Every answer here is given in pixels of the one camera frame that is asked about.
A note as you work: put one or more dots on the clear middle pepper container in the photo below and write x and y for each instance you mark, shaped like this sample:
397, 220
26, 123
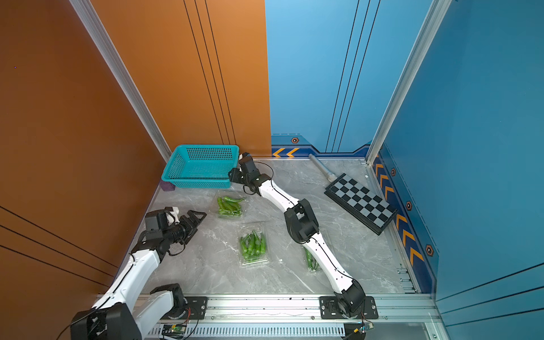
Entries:
252, 245

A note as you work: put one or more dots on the teal plastic mesh basket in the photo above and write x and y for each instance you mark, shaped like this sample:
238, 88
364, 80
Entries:
201, 166

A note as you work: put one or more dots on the grey cylinder rod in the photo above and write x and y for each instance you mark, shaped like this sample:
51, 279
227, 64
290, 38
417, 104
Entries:
330, 176

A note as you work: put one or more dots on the clear plastic pepper container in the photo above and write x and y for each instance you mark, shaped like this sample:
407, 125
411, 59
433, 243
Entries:
229, 204

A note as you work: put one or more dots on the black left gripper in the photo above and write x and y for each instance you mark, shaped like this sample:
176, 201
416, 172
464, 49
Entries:
190, 228

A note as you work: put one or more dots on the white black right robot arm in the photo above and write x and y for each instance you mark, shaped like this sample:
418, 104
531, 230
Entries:
303, 228

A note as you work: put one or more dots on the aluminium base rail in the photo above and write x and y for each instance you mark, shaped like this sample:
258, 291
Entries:
310, 316

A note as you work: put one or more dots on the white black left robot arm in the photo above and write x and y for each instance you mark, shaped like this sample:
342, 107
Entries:
115, 315

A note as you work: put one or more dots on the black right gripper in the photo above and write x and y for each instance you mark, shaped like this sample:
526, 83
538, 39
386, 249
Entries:
234, 176

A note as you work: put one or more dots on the green circuit board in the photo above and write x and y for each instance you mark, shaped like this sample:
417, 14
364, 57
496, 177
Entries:
173, 331

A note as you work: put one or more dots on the aluminium corner post right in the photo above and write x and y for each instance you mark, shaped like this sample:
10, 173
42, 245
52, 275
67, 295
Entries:
427, 33

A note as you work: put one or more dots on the purple embossed cube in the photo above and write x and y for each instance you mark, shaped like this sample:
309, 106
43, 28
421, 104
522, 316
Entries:
167, 186

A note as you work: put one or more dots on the aluminium corner post left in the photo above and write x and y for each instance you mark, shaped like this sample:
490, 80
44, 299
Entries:
100, 37

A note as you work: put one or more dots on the clear right pepper container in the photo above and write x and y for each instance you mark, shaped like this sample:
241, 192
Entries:
311, 262

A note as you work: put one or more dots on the aluminium corner post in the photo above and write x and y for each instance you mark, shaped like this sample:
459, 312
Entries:
427, 33
100, 37

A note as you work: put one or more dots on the black white chessboard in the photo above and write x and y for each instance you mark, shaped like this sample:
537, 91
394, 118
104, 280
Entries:
363, 204

